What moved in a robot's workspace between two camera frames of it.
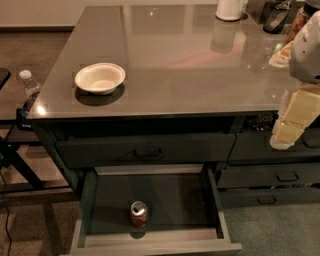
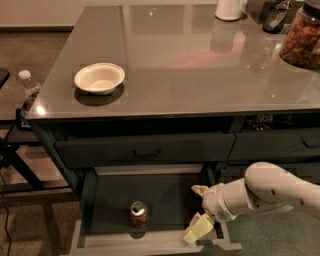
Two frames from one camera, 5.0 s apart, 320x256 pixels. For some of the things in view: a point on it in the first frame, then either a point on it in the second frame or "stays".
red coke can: [138, 212] stays
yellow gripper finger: [299, 108] -> [200, 225]
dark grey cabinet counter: [175, 88] stays
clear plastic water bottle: [31, 87] stays
